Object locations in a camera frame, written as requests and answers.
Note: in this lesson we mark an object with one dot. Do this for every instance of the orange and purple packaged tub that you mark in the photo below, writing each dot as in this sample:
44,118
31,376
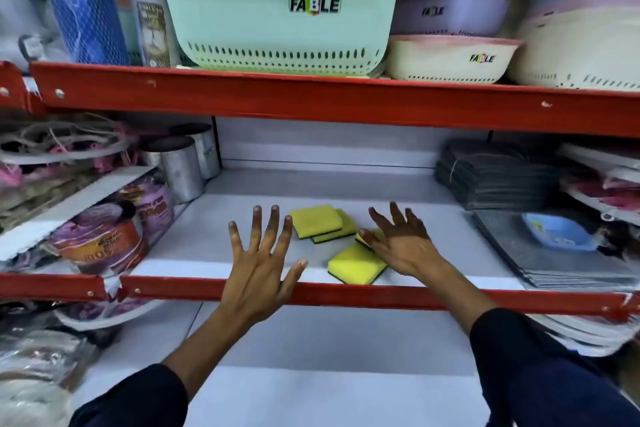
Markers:
100,241

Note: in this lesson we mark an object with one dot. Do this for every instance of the person's left forearm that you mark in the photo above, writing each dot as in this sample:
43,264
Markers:
200,366

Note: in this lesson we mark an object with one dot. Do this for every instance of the red metal shelf beam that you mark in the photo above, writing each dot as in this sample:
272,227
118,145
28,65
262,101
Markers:
325,99
350,294

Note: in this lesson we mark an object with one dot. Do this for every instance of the light blue plastic tray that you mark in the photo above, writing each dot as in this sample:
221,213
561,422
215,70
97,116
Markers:
560,231

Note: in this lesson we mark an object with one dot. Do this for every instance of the yellow scrub sponge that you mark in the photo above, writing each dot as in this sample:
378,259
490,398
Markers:
356,266
316,220
345,230
364,237

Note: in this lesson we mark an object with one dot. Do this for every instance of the white shelf divider board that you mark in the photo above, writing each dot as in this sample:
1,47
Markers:
65,214

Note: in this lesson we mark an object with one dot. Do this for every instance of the stack of grey sheets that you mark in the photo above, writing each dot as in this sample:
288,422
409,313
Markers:
555,256

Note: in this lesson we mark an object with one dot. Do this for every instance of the cream basket with pink rim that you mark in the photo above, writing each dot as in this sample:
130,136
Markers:
450,59

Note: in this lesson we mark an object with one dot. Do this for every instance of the person's left little finger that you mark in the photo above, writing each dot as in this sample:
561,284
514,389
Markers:
237,242

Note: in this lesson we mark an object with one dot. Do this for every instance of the stack of pastel plastic tubs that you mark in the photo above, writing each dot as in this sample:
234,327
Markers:
585,16

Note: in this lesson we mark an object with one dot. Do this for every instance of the person's right thumb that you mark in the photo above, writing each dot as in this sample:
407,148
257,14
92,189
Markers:
370,240

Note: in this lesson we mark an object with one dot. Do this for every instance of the person's right forearm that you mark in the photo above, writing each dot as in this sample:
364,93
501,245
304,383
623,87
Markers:
525,366

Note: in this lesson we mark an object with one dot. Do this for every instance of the person's left middle finger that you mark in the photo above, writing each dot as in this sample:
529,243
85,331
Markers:
271,230

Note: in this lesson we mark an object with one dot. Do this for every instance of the lavender plastic basket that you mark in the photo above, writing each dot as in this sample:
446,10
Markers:
450,14

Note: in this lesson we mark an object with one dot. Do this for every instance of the mint green plastic basket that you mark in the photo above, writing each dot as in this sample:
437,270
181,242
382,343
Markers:
280,21

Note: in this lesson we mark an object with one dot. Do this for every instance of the person's left thumb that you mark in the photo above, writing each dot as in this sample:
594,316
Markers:
294,275

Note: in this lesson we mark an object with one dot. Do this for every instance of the stack of dark grey cloths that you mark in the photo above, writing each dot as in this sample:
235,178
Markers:
495,174

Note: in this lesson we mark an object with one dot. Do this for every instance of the person's right middle finger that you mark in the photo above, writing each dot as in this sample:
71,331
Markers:
399,215

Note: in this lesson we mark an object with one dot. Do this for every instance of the white labelled roll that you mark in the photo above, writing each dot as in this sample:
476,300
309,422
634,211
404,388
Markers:
152,26

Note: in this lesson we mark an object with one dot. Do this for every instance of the bundle of pink hangers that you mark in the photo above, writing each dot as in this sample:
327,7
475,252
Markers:
60,146

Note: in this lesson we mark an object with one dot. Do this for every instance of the steel canister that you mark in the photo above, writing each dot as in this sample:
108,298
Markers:
202,146
177,166

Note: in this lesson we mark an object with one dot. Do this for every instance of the blue net-wrapped bundle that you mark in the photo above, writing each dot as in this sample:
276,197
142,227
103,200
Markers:
75,6

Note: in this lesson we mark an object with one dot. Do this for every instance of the person's right hand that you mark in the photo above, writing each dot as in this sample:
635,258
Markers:
407,251

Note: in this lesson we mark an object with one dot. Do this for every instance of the clear plastic wrapped goods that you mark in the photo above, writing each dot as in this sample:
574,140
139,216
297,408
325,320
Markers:
40,366

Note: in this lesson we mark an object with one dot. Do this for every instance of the person's right little finger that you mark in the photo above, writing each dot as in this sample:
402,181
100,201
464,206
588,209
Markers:
425,231

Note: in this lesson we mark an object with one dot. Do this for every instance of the stack of white packaged trays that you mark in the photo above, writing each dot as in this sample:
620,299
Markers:
605,181

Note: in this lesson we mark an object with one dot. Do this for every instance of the person's left hand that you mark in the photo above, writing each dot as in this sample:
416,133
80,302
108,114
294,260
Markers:
255,286

